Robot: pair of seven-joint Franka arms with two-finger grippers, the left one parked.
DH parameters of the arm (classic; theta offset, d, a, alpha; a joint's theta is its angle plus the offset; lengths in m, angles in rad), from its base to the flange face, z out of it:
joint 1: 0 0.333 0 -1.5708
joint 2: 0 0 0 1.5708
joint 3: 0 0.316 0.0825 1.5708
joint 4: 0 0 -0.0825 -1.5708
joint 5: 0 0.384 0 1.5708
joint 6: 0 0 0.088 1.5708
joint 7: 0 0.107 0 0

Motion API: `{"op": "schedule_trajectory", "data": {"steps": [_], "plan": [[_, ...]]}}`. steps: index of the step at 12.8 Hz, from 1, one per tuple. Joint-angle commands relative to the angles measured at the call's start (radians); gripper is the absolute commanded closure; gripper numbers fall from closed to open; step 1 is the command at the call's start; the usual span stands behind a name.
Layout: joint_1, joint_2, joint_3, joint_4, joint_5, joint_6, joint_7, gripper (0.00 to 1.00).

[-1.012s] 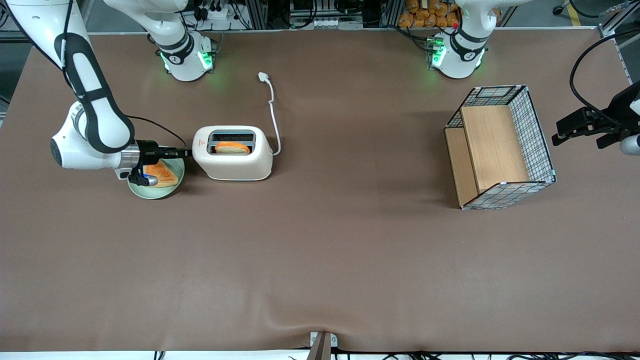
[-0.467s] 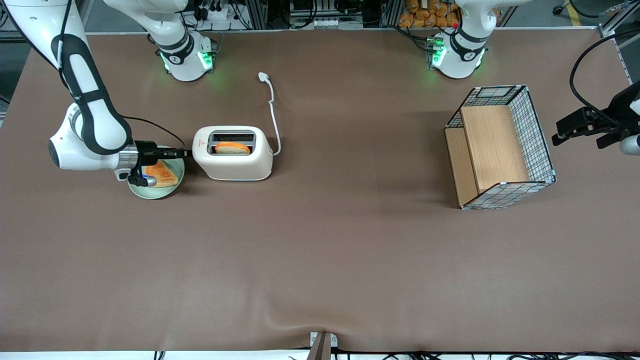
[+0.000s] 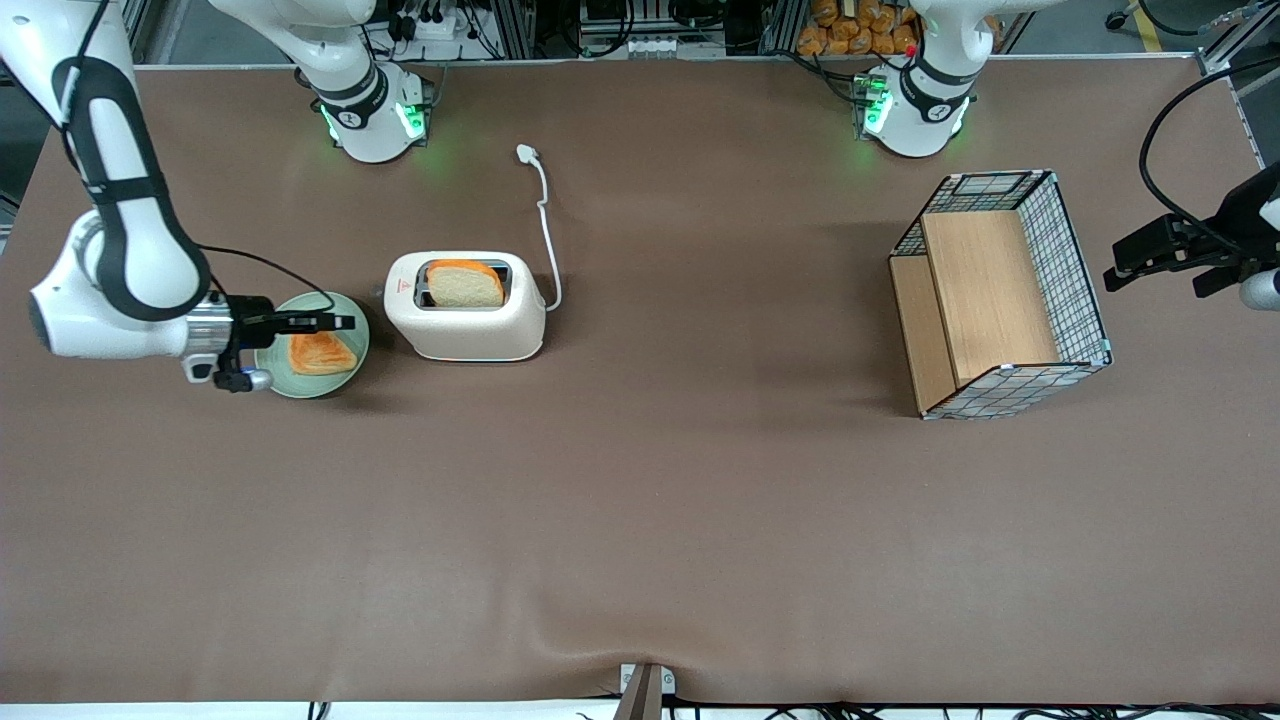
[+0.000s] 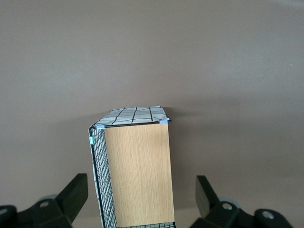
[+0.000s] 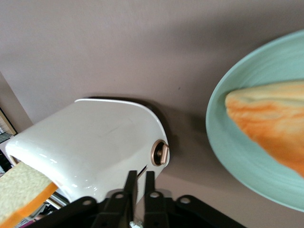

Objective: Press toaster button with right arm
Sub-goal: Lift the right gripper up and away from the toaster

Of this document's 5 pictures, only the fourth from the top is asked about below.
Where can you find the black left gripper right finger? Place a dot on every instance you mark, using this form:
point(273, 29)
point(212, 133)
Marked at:
point(209, 204)

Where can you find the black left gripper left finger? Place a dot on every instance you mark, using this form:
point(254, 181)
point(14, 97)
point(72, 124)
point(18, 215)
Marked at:
point(69, 202)

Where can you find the pale blue clip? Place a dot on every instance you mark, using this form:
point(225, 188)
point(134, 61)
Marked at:
point(164, 122)
point(91, 140)
point(100, 127)

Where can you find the light wooden board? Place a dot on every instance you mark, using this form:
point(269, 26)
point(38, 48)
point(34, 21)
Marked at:
point(142, 171)

